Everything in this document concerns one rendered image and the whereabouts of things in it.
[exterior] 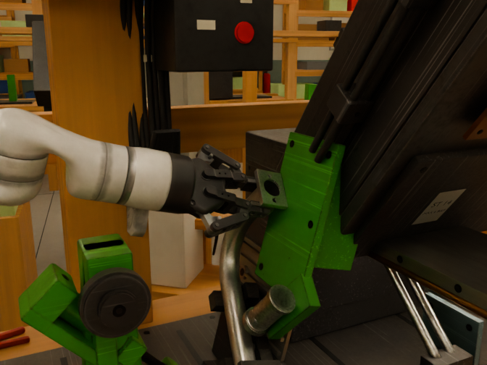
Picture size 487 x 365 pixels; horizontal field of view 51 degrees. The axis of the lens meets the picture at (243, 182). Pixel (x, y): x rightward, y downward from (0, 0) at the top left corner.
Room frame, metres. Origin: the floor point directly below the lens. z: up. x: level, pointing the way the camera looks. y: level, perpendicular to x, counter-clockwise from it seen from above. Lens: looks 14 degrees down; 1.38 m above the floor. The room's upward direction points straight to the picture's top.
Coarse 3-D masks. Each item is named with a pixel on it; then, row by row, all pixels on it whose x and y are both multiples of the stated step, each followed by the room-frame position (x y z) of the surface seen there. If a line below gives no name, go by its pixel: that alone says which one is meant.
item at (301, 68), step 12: (300, 0) 8.29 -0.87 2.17; (312, 0) 8.14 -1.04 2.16; (324, 0) 8.34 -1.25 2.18; (336, 0) 8.21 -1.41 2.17; (348, 0) 8.40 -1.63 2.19; (300, 12) 7.96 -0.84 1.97; (312, 12) 8.02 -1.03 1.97; (324, 12) 8.07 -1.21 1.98; (336, 12) 8.13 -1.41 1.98; (348, 12) 8.18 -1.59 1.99; (300, 24) 8.07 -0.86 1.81; (312, 24) 8.15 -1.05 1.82; (300, 72) 7.97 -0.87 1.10; (312, 72) 8.03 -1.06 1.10; (276, 84) 8.06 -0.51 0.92; (300, 84) 8.06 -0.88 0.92; (300, 96) 8.06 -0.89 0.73
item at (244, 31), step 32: (160, 0) 0.86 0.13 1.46; (192, 0) 0.81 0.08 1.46; (224, 0) 0.83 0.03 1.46; (256, 0) 0.86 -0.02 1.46; (160, 32) 0.86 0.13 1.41; (192, 32) 0.81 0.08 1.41; (224, 32) 0.83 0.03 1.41; (256, 32) 0.86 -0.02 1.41; (160, 64) 0.87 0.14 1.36; (192, 64) 0.81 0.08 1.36; (224, 64) 0.83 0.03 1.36; (256, 64) 0.86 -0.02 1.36
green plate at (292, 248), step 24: (288, 144) 0.70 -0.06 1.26; (336, 144) 0.61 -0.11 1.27; (288, 168) 0.68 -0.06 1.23; (312, 168) 0.63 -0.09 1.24; (336, 168) 0.60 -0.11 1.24; (288, 192) 0.66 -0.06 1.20; (312, 192) 0.62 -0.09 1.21; (336, 192) 0.62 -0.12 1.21; (288, 216) 0.65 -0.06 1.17; (312, 216) 0.60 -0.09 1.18; (336, 216) 0.62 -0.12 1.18; (264, 240) 0.68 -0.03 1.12; (288, 240) 0.63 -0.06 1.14; (312, 240) 0.59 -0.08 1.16; (336, 240) 0.62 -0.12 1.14; (264, 264) 0.67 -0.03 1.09; (288, 264) 0.62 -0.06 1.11; (312, 264) 0.59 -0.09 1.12; (336, 264) 0.62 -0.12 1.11
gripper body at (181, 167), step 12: (180, 156) 0.62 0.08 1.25; (180, 168) 0.60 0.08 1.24; (192, 168) 0.61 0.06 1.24; (204, 168) 0.65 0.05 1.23; (180, 180) 0.59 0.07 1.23; (192, 180) 0.60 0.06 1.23; (204, 180) 0.64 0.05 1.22; (216, 180) 0.65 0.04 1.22; (180, 192) 0.59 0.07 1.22; (192, 192) 0.60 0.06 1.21; (168, 204) 0.59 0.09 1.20; (180, 204) 0.60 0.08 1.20; (192, 204) 0.60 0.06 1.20; (204, 204) 0.61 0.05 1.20; (216, 204) 0.62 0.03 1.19
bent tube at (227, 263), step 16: (256, 176) 0.67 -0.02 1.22; (272, 176) 0.68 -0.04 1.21; (256, 192) 0.67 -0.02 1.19; (272, 192) 0.68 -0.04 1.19; (224, 240) 0.71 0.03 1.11; (240, 240) 0.71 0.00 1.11; (224, 256) 0.70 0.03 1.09; (224, 272) 0.69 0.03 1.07; (224, 288) 0.67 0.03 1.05; (240, 288) 0.68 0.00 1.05; (224, 304) 0.66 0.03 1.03; (240, 304) 0.65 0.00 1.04; (240, 320) 0.63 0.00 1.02; (240, 336) 0.62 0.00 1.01; (240, 352) 0.60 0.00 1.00
